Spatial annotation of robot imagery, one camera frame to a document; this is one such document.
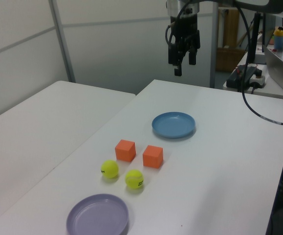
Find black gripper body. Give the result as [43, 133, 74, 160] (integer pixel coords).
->
[170, 14, 201, 41]

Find orange foam cube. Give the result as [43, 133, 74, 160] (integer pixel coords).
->
[114, 139, 136, 163]
[142, 145, 163, 169]

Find yellow tennis ball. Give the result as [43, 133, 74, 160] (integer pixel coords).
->
[100, 160, 120, 179]
[125, 169, 145, 189]

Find brown wooden cabinet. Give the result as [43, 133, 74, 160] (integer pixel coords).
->
[216, 6, 246, 73]

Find black power strip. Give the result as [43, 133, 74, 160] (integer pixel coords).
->
[226, 65, 256, 93]

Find black monitor stand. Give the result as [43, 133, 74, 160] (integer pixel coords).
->
[248, 11, 266, 66]

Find grey emergency stop button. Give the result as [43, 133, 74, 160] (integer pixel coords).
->
[250, 69, 266, 89]

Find blue plastic plate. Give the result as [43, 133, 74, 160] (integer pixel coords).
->
[152, 112, 196, 140]

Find silver laptop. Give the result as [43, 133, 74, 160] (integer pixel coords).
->
[262, 44, 283, 98]

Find yellow and blue bottle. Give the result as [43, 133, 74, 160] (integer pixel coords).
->
[273, 26, 283, 51]

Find purple plastic plate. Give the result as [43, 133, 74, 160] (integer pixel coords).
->
[66, 193, 130, 235]

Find grey partition post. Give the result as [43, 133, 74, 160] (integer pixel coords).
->
[211, 0, 219, 89]

